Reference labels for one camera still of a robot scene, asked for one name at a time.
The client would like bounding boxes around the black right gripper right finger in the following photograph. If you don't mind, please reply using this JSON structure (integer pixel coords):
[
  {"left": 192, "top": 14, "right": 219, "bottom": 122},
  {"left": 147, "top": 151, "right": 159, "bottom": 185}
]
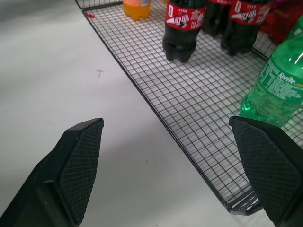
[{"left": 228, "top": 115, "right": 303, "bottom": 227}]

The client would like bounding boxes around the orange soda bottle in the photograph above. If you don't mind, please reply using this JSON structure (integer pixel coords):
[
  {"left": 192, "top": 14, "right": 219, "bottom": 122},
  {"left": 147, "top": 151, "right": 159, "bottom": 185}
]
[{"left": 122, "top": 0, "right": 152, "bottom": 19}]

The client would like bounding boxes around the red snack packet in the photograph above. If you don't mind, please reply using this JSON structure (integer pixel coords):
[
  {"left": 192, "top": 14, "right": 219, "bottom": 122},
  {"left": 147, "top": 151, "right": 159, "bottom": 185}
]
[{"left": 259, "top": 0, "right": 303, "bottom": 45}]

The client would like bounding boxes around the cola bottle with red label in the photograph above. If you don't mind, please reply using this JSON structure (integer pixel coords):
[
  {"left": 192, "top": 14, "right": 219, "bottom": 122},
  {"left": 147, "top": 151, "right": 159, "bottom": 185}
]
[
  {"left": 220, "top": 0, "right": 272, "bottom": 57},
  {"left": 201, "top": 0, "right": 232, "bottom": 37},
  {"left": 162, "top": 0, "right": 209, "bottom": 63}
]

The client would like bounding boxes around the green Sprite bottle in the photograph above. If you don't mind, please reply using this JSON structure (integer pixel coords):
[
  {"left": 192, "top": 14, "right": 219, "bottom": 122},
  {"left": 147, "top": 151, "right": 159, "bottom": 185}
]
[{"left": 239, "top": 16, "right": 303, "bottom": 128}]

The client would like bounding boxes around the black wire mesh tray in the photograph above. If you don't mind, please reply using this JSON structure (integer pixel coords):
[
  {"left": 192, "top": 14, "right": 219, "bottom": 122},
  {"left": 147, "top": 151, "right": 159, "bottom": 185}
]
[{"left": 74, "top": 0, "right": 303, "bottom": 216}]

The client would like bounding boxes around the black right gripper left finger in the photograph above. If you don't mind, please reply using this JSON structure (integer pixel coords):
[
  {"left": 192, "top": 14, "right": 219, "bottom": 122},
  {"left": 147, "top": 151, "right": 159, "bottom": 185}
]
[{"left": 0, "top": 117, "right": 105, "bottom": 227}]

